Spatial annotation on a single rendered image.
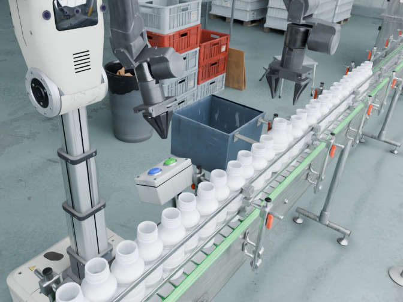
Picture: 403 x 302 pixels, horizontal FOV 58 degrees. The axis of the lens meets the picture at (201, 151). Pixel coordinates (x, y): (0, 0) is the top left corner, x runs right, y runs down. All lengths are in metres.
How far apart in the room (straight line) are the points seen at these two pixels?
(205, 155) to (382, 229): 1.58
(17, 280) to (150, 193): 1.10
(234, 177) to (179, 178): 0.15
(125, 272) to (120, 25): 0.50
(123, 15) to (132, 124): 2.40
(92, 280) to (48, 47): 0.69
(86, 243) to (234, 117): 0.89
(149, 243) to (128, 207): 1.87
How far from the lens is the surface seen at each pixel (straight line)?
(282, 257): 2.32
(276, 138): 1.05
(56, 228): 2.49
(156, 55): 0.85
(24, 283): 1.88
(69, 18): 1.13
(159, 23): 3.23
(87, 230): 1.53
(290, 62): 0.97
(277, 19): 7.67
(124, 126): 3.20
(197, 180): 0.97
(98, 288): 0.66
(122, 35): 0.83
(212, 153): 1.56
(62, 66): 1.15
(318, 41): 0.94
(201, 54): 3.90
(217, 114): 1.86
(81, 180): 1.40
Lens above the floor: 1.64
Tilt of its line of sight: 31 degrees down
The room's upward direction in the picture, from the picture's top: 4 degrees clockwise
